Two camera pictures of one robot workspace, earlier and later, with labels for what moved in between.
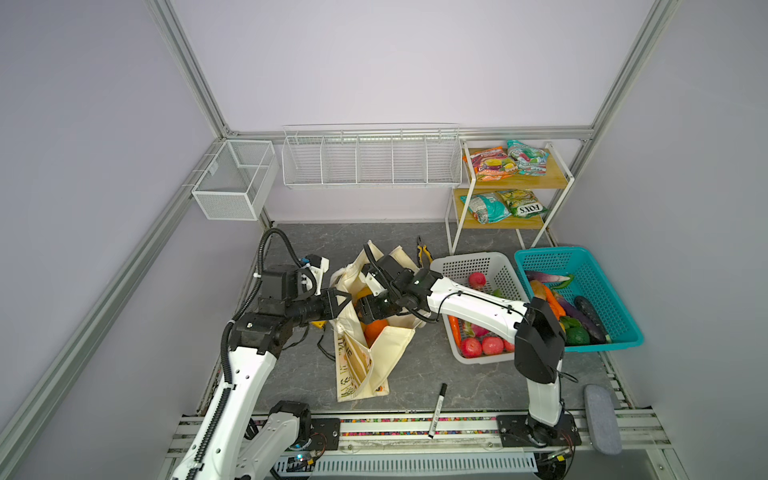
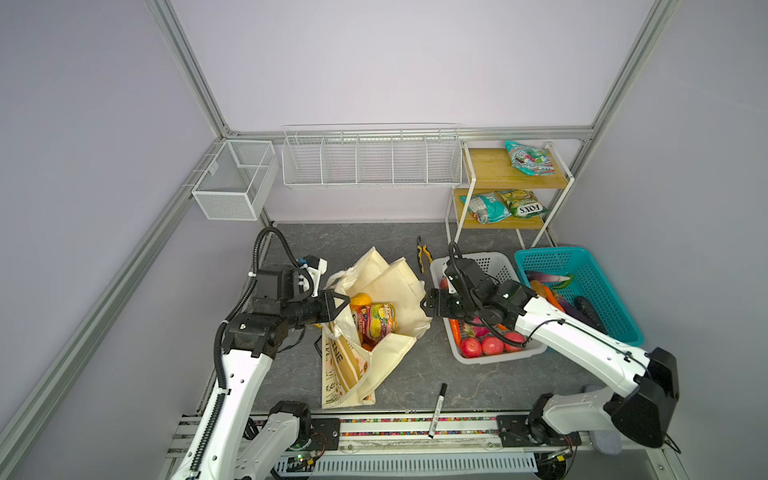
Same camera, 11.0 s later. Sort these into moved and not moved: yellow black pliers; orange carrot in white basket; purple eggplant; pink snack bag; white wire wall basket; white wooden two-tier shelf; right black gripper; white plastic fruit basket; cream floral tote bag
Moved: cream floral tote bag; right black gripper; pink snack bag
Not moved: purple eggplant; white wooden two-tier shelf; yellow black pliers; white plastic fruit basket; orange carrot in white basket; white wire wall basket
